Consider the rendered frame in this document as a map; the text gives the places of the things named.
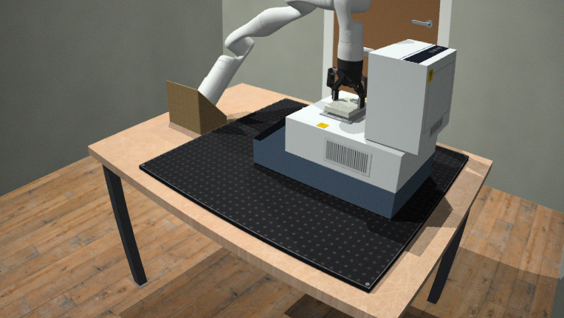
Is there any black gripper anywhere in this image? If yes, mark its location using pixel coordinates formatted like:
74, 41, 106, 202
326, 58, 368, 110

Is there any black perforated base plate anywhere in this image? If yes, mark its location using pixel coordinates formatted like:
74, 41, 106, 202
139, 98, 469, 293

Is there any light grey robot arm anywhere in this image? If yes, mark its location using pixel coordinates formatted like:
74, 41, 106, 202
198, 0, 373, 106

